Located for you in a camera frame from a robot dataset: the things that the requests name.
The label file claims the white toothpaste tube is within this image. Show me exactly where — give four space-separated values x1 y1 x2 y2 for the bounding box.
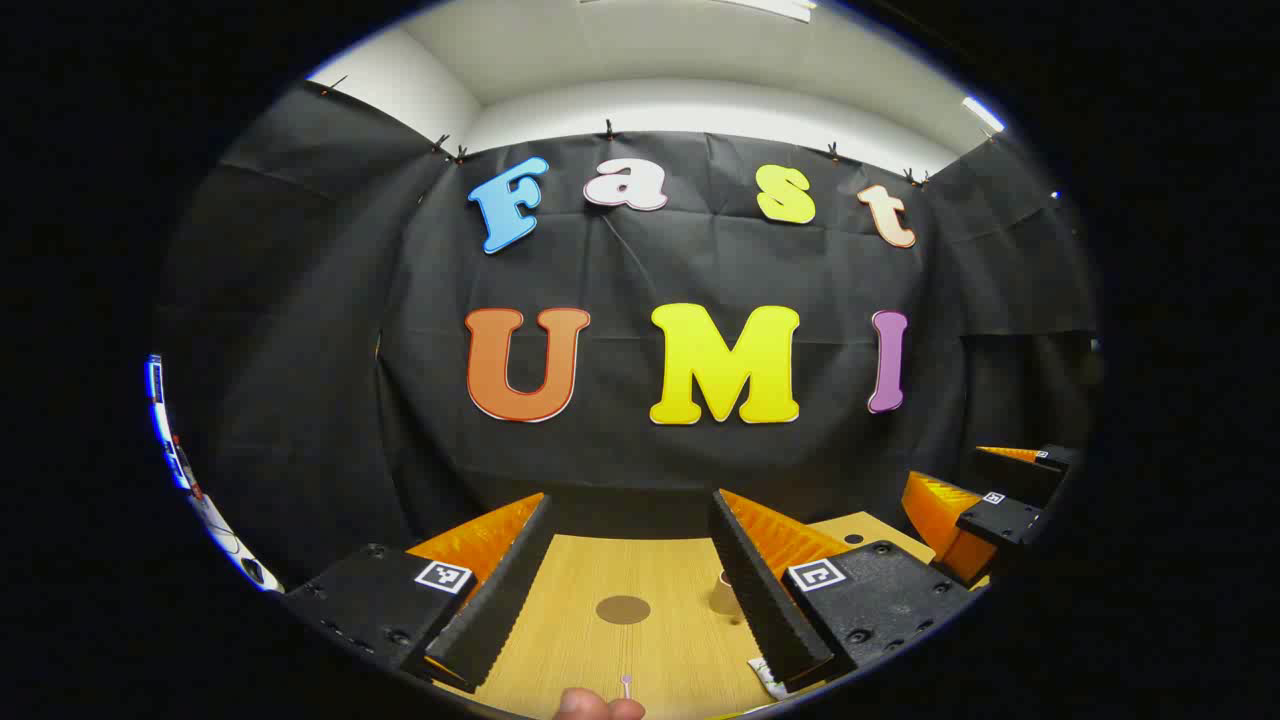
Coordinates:
748 658 791 701

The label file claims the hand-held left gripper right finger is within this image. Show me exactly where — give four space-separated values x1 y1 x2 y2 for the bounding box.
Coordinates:
708 488 986 691

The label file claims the wooden desktop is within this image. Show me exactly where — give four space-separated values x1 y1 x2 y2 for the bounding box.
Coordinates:
435 510 991 720

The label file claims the black backdrop cloth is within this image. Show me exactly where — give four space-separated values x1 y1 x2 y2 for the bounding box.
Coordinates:
160 80 1101 591

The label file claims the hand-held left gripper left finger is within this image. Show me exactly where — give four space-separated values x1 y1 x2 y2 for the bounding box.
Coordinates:
283 492 554 693

